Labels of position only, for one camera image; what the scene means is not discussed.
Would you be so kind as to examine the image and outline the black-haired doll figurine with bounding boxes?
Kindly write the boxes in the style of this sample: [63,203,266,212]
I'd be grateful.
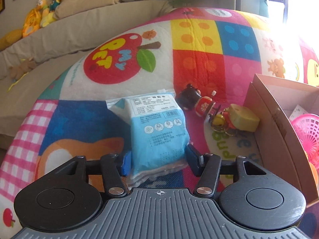
[176,83,216,117]

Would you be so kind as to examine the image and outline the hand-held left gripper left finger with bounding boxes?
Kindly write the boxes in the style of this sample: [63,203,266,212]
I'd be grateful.
[63,152,132,197]

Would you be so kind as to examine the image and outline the pink cardboard box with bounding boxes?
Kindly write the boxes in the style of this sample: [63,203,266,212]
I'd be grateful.
[244,73,319,208]

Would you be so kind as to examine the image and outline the pink plastic basket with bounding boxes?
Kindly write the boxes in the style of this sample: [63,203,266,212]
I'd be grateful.
[290,114,319,170]

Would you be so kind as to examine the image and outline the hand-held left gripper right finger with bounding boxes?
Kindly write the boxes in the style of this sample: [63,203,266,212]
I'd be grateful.
[185,144,267,197]

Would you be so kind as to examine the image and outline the yellow block keychain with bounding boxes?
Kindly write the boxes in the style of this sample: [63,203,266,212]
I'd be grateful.
[208,104,260,136]

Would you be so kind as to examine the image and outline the yellow plush cushion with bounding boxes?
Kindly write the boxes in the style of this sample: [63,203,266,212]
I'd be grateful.
[0,28,24,50]

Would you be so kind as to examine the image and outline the white printed card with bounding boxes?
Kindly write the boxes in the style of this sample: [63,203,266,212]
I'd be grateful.
[289,103,309,120]

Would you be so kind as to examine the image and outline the beige plush toy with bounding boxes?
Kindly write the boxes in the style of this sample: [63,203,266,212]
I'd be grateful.
[55,0,120,20]

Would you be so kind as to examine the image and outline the colourful cartoon play mat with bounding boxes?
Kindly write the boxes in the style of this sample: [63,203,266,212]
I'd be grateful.
[0,7,319,239]

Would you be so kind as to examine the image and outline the yellow and brown plush toy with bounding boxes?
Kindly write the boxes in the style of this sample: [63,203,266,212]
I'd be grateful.
[36,0,56,28]

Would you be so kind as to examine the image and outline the orange and yellow plush toy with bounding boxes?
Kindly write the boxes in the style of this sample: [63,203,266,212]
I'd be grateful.
[22,9,41,38]

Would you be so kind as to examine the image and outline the small brown plush toy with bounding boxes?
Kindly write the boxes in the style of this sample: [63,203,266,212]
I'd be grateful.
[9,60,36,80]

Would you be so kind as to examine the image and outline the blue and white tissue pack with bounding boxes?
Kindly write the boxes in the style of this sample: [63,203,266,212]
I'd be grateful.
[106,89,191,187]

